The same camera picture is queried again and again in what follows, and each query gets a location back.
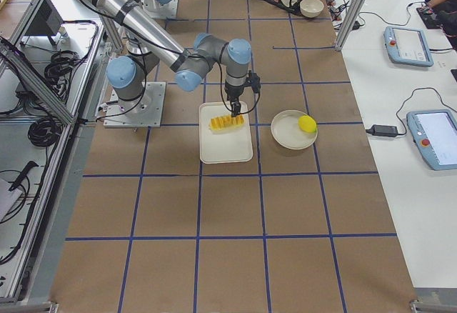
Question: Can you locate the white rectangular tray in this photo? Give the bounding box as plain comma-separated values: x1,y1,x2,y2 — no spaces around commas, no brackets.
199,101,253,164

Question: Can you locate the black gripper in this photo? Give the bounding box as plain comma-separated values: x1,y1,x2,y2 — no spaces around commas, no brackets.
224,84,244,117

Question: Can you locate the black power adapter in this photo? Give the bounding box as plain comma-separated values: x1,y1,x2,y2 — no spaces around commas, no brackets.
367,124,398,137

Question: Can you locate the lower teach pendant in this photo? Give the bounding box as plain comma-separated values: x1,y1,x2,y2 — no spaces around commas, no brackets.
406,109,456,171

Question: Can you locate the yellow lemon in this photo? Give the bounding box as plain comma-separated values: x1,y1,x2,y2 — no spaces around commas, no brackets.
298,115,317,133

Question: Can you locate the cream bowl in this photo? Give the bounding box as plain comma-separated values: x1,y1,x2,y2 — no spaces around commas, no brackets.
299,0,324,19

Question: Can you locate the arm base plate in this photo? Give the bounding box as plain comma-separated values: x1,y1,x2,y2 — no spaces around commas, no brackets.
103,81,166,128
141,0,179,20

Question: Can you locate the teach pendant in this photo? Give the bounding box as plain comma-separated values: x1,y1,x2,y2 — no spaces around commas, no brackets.
383,26,434,67
406,109,456,171

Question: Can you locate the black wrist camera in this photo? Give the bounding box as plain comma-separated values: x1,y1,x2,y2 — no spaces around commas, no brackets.
246,71,261,94

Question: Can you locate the orange swirled bread roll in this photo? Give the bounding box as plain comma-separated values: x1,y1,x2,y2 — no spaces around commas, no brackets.
209,114,245,133

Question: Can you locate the white round plate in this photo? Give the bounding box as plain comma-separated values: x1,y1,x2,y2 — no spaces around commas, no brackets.
271,110,318,150

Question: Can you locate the upper teach pendant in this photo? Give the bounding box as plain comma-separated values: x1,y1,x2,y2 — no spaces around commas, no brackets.
383,26,434,67

